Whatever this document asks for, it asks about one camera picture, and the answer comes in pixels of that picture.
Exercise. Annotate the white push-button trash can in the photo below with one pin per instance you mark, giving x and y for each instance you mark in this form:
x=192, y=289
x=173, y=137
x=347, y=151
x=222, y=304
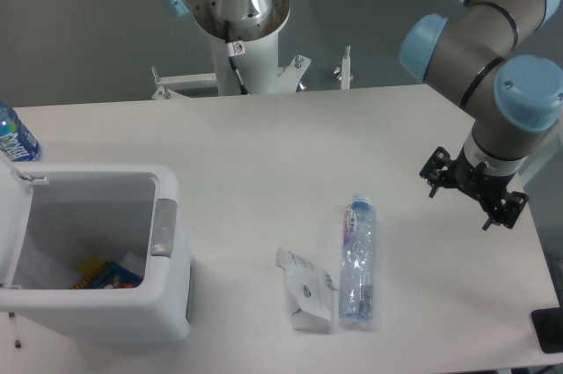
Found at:
x=55, y=216

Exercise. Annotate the blue labelled water bottle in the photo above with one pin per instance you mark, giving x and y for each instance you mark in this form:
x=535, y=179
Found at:
x=18, y=144

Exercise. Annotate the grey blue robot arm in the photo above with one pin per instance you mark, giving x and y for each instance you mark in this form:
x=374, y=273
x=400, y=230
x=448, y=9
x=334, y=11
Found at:
x=513, y=100

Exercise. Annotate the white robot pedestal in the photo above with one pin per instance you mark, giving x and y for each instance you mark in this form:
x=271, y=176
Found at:
x=244, y=40

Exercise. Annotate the white bracket post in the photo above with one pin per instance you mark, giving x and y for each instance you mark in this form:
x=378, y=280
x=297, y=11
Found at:
x=343, y=73

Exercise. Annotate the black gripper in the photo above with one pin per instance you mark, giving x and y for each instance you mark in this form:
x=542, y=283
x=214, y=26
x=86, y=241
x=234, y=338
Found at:
x=490, y=192

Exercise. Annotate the clear empty plastic bottle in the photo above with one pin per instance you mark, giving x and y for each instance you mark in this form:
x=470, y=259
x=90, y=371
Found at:
x=356, y=291

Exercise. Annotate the colourful snack wrapper in can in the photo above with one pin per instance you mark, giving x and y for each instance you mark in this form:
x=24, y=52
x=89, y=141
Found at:
x=98, y=275

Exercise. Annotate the black device at table edge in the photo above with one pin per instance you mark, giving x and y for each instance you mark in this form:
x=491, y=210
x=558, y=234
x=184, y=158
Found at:
x=548, y=327

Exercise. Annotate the crumpled white paper package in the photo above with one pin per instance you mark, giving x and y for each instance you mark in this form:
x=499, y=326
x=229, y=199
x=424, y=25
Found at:
x=311, y=288

